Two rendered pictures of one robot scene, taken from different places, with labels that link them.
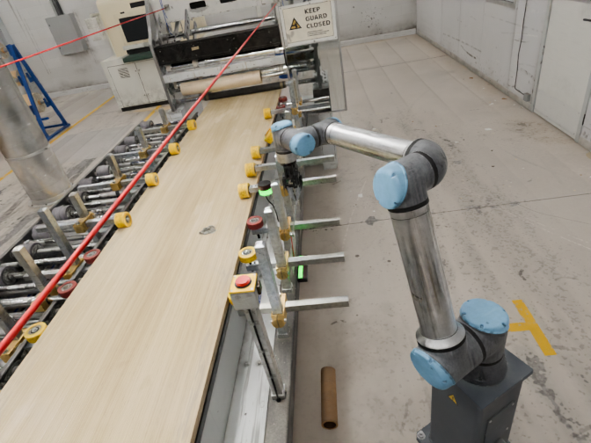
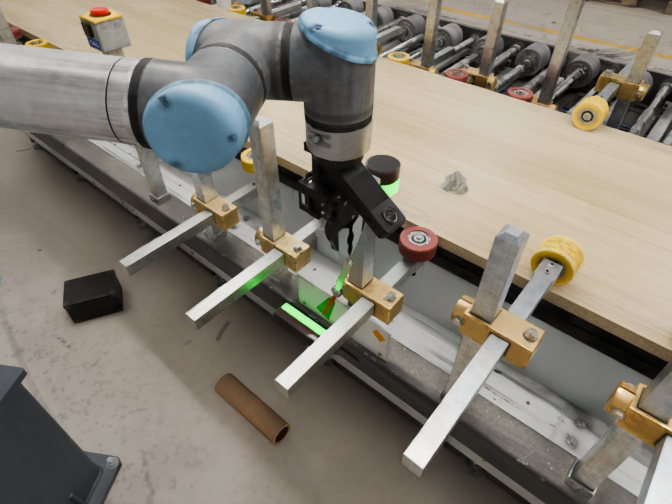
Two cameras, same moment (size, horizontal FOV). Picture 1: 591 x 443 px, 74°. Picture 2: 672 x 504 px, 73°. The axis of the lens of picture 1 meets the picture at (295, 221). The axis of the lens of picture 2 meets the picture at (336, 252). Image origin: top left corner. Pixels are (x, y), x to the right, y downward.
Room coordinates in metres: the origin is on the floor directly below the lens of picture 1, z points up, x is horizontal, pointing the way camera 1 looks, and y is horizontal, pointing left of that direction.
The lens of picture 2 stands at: (1.86, -0.50, 1.55)
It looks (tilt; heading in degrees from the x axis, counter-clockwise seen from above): 44 degrees down; 121
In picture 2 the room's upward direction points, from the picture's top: straight up
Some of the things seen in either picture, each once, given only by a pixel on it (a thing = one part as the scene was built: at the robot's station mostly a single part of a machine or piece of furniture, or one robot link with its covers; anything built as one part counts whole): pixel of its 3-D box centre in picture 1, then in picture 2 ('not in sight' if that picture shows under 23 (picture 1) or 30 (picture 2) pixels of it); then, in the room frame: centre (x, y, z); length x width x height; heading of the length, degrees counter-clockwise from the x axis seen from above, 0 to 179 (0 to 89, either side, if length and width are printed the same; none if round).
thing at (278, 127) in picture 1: (283, 136); (336, 69); (1.57, -0.02, 1.32); 0.10 x 0.09 x 0.12; 25
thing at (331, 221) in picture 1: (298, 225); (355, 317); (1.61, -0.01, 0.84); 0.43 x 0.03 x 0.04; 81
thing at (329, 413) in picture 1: (328, 395); (251, 407); (1.20, 0.01, 0.04); 0.30 x 0.08 x 0.08; 171
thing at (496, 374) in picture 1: (478, 353); not in sight; (0.85, -0.55, 0.65); 0.19 x 0.19 x 0.10
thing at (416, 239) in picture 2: (256, 228); (415, 255); (1.64, 0.20, 0.85); 0.08 x 0.08 x 0.11
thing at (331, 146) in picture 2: (288, 155); (337, 133); (1.57, -0.02, 1.23); 0.10 x 0.09 x 0.05; 81
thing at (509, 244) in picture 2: (286, 195); (476, 336); (1.82, 0.02, 0.90); 0.03 x 0.03 x 0.48; 81
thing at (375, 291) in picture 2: (285, 228); (369, 292); (1.60, 0.06, 0.85); 0.13 x 0.06 x 0.05; 171
